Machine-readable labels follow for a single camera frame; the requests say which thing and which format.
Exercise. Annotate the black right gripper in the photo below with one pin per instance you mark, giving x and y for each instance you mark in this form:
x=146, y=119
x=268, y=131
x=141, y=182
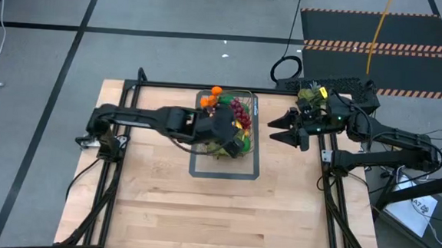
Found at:
x=311, y=127

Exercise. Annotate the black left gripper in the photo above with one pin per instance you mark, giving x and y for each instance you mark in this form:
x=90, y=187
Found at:
x=219, y=125

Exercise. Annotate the large green lime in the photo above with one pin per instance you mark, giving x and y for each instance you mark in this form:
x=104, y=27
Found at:
x=246, y=145

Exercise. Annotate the yellow banana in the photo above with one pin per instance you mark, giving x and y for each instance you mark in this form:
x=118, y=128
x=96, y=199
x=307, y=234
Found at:
x=238, y=124

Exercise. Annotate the purple grape bunch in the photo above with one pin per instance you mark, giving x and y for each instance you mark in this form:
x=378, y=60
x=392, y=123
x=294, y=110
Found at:
x=241, y=113

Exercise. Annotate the small orange mandarin cluster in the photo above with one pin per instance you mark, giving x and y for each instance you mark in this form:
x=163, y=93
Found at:
x=212, y=96

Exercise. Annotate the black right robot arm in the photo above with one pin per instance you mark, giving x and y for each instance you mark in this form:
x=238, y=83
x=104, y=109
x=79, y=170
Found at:
x=388, y=153

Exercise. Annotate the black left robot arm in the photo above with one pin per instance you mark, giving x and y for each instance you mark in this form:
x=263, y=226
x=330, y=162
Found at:
x=140, y=119

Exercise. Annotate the potted succulent plant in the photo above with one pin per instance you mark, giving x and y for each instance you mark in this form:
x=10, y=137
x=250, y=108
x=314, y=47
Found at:
x=306, y=94

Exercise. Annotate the black perforated box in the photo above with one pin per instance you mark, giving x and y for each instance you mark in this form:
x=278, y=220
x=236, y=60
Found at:
x=346, y=85

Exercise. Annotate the black striped floor mat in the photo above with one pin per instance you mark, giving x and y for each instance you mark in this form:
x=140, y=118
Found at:
x=365, y=29

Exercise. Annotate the white paper sheet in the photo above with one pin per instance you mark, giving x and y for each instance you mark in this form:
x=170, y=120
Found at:
x=423, y=209

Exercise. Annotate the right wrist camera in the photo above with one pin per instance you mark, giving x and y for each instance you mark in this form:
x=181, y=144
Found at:
x=307, y=108

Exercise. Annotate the silver arm base bracket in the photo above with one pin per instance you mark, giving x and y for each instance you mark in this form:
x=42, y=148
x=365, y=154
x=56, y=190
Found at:
x=326, y=156
x=83, y=142

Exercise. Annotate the black metal table frame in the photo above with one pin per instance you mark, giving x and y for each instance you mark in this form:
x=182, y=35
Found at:
x=208, y=87

